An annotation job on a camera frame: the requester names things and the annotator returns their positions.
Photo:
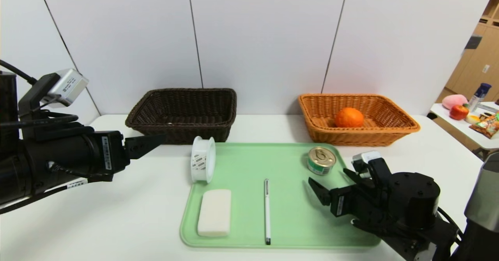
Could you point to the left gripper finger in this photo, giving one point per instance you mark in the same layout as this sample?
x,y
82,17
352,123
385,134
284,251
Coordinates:
x,y
144,144

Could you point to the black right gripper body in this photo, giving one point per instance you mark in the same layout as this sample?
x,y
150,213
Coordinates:
x,y
340,203

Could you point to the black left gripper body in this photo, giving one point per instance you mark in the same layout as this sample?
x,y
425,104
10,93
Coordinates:
x,y
113,153

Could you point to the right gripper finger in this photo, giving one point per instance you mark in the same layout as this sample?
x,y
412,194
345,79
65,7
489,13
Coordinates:
x,y
321,192
354,176

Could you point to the tin can with green label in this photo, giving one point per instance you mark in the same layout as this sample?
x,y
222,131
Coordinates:
x,y
321,161

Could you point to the orange fruit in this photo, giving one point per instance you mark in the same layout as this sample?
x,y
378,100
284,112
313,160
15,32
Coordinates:
x,y
349,117

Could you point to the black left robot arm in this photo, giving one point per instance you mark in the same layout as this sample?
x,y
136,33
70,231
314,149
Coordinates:
x,y
39,163

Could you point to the dark brown wicker basket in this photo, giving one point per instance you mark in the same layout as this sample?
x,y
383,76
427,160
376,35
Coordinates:
x,y
156,130

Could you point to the orange wicker basket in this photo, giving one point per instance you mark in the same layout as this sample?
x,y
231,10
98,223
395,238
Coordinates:
x,y
351,136

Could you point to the yellow and white round food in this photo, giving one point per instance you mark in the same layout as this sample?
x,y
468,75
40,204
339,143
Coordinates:
x,y
472,118

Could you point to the light green plastic tray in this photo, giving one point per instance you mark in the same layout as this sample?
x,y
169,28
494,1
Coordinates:
x,y
288,214

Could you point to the white pen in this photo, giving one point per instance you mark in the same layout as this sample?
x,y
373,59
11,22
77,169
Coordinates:
x,y
267,214

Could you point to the white tape roll in case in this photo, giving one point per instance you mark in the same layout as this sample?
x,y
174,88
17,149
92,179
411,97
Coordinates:
x,y
202,159

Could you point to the white sponge block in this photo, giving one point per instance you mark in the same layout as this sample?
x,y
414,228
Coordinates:
x,y
214,213

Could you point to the red apple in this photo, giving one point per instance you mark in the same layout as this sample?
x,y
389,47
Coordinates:
x,y
458,113

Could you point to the pink peach toy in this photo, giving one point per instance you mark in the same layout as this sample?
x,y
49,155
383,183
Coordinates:
x,y
453,101

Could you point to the colourful snack packet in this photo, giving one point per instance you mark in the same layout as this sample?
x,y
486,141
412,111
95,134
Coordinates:
x,y
488,126

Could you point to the bottle with blue cap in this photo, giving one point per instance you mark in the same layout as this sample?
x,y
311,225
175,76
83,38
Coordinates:
x,y
478,95

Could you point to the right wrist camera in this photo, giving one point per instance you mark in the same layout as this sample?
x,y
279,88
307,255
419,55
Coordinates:
x,y
366,158

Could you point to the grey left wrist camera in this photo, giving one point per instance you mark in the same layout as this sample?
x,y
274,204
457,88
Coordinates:
x,y
68,86

